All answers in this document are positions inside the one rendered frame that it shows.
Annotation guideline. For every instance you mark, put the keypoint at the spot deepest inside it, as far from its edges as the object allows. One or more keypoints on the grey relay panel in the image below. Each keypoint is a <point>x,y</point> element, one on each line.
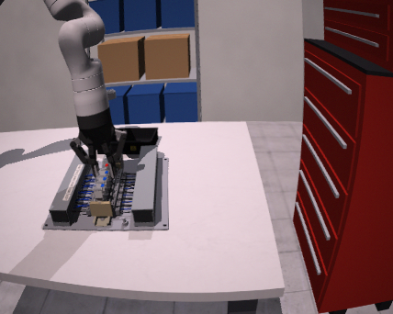
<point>149,204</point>

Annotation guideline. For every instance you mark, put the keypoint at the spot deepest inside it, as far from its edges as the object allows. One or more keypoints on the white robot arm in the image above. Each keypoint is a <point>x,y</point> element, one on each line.
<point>84,28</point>

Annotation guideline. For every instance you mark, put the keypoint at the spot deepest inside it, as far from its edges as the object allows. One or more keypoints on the black parts tray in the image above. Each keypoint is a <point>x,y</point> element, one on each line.
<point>146,135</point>

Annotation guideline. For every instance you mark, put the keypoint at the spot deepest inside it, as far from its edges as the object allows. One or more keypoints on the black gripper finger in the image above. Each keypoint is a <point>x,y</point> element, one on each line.
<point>111,156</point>
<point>82,155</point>

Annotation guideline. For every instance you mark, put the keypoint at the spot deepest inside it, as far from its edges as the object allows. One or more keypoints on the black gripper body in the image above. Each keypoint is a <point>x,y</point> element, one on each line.
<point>100,120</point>

